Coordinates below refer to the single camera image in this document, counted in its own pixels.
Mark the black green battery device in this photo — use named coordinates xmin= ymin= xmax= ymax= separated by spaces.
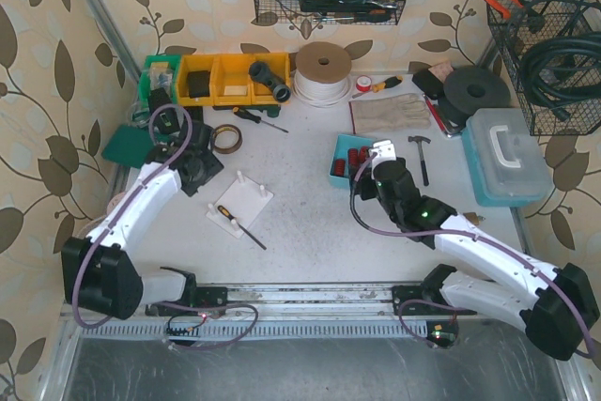
xmin=147 ymin=88 xmax=180 ymax=135

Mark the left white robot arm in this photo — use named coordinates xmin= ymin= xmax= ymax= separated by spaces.
xmin=60 ymin=103 xmax=223 ymax=329

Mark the claw hammer steel handle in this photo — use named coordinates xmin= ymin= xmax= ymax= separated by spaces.
xmin=408 ymin=135 xmax=431 ymax=186

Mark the teal plastic toolbox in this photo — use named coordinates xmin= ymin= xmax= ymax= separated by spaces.
xmin=461 ymin=108 xmax=553 ymax=208

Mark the green foam pad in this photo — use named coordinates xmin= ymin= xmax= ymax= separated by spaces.
xmin=101 ymin=125 xmax=155 ymax=169

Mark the red white tape roll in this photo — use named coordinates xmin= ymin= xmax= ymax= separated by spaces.
xmin=356 ymin=75 xmax=372 ymax=92

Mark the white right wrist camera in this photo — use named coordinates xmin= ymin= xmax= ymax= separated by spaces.
xmin=369 ymin=139 xmax=396 ymax=169

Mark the black pipe fitting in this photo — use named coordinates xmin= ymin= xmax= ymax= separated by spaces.
xmin=249 ymin=61 xmax=291 ymax=103

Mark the black rectangular case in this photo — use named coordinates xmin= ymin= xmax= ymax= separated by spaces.
xmin=412 ymin=69 xmax=444 ymax=100

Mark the yellow black nut driver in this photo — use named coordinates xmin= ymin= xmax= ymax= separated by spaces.
xmin=352 ymin=75 xmax=403 ymax=99

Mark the small yellow black screwdriver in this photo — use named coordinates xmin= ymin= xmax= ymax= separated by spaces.
xmin=217 ymin=205 xmax=267 ymax=250

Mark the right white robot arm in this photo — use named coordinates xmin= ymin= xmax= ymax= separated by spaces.
xmin=349 ymin=156 xmax=600 ymax=361

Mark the yellow parts bin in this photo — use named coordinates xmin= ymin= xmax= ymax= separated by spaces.
xmin=175 ymin=53 xmax=291 ymax=107

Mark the white cable coil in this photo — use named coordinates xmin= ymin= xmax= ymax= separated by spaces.
xmin=293 ymin=41 xmax=353 ymax=109

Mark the brown tape roll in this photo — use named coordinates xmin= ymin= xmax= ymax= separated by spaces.
xmin=211 ymin=124 xmax=243 ymax=155

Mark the wire basket with cables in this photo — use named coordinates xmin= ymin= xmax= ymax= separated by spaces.
xmin=484 ymin=0 xmax=600 ymax=136

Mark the white peg base plate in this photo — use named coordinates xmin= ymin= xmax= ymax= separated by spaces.
xmin=206 ymin=171 xmax=274 ymax=239

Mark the teal spring tray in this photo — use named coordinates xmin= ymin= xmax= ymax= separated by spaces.
xmin=329 ymin=134 xmax=374 ymax=189

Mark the brass padlock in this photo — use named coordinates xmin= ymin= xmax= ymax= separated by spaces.
xmin=464 ymin=212 xmax=485 ymax=226

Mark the green parts bin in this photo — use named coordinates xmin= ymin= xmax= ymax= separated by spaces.
xmin=138 ymin=54 xmax=181 ymax=107

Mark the beige work glove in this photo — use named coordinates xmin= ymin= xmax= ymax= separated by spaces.
xmin=349 ymin=93 xmax=431 ymax=134

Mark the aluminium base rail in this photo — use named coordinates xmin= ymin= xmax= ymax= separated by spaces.
xmin=81 ymin=283 xmax=458 ymax=345

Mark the red handled pry tool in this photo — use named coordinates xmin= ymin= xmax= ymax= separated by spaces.
xmin=424 ymin=95 xmax=462 ymax=138

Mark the black coiled hose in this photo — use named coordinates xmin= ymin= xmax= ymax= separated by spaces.
xmin=520 ymin=0 xmax=601 ymax=109

